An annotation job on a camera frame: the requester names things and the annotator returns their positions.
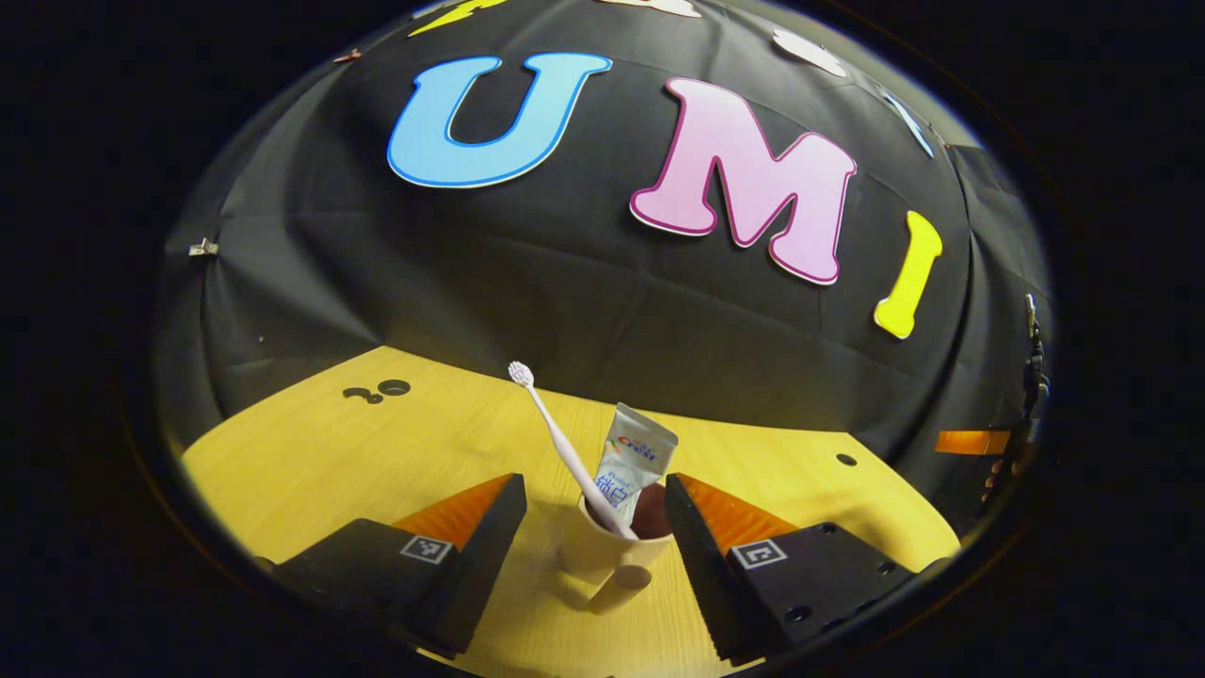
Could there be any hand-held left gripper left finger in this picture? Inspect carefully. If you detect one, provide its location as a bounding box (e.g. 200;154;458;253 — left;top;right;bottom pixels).
273;473;528;657

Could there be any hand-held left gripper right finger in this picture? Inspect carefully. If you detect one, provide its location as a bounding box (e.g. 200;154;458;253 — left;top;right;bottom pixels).
665;473;928;665

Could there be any beige cup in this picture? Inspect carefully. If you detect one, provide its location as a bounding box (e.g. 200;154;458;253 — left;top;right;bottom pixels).
561;490;675;615

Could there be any white toothpaste tube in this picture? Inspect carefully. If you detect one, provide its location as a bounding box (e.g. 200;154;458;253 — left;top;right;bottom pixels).
593;403;679;528

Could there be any white toothbrush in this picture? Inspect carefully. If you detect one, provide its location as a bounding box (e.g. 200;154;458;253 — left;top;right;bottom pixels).
508;361;639;541

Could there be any yellow wooden desktop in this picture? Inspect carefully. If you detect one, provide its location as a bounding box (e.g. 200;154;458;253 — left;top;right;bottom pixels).
181;346;961;677

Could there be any black stand pole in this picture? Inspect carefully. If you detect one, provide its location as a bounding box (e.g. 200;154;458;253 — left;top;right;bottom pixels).
1024;294;1049;444

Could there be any black backdrop cloth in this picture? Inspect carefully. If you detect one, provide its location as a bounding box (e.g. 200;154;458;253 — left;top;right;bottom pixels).
155;0;1051;538

